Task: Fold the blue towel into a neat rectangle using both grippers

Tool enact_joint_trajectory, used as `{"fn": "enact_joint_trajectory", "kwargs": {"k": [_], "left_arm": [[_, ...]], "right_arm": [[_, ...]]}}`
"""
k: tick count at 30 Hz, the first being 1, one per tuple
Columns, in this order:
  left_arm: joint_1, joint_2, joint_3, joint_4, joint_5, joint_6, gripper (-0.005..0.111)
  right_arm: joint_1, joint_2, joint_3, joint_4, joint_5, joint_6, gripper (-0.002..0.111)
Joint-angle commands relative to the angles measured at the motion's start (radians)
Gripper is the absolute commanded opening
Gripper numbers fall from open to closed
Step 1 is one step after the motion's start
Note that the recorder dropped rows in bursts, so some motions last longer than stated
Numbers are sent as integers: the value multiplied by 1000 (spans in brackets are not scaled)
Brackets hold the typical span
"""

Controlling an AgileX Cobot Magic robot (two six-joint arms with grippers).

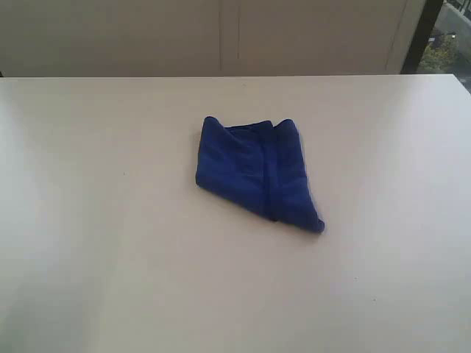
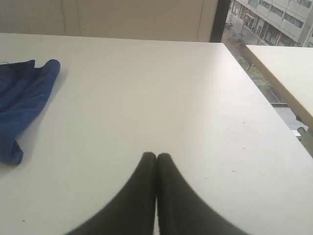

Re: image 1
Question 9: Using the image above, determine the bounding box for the blue microfiber cloth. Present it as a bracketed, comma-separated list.
[195, 116, 325, 233]

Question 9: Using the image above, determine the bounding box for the green tree outside window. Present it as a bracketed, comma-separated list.
[418, 33, 458, 74]

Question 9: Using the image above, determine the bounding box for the black window frame post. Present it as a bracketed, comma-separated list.
[400, 0, 443, 74]

